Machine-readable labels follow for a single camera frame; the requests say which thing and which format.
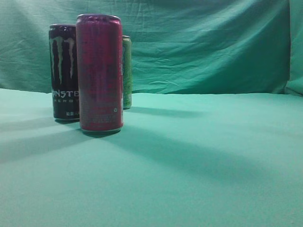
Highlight green Monster Ultra Paradise can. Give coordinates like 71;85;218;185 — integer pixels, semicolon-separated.
122;35;133;109

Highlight pink energy drink can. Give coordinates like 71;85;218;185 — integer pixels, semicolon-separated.
76;14;123;133

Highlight green table cloth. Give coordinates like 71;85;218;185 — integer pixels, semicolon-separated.
0;89;303;227

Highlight green fabric backdrop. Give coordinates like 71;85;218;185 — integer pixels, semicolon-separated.
0;0;303;94

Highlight black Monster energy can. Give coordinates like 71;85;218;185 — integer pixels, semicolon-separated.
49;24;80;122

